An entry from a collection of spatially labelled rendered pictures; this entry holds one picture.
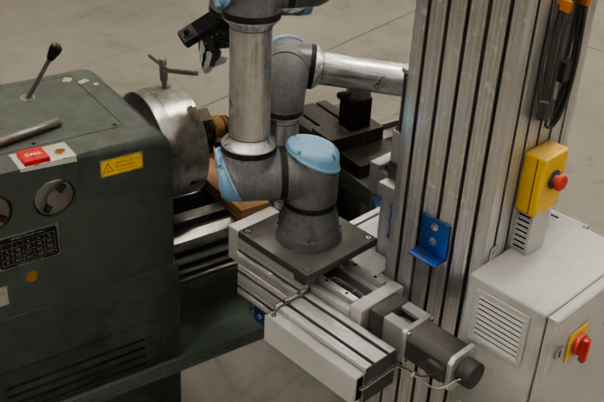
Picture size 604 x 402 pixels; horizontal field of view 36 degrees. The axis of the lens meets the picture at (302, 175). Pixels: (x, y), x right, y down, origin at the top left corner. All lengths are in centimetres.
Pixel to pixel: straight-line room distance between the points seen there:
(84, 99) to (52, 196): 35
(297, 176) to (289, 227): 13
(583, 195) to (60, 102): 302
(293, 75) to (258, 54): 45
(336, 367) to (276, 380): 156
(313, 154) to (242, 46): 28
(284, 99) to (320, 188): 37
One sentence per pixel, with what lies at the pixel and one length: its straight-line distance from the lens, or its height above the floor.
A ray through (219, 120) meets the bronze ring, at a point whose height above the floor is 112.
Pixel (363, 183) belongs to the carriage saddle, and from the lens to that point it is 276.
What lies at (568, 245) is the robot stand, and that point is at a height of 123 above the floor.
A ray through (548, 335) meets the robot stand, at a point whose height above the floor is 119.
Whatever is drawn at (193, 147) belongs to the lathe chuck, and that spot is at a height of 113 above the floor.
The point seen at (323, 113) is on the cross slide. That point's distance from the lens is 305.
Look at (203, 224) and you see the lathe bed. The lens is 264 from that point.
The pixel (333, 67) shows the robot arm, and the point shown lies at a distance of 236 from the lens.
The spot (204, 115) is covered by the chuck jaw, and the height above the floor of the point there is 118.
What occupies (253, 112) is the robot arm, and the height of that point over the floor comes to 149.
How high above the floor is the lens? 230
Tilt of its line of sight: 30 degrees down
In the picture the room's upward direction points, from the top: 3 degrees clockwise
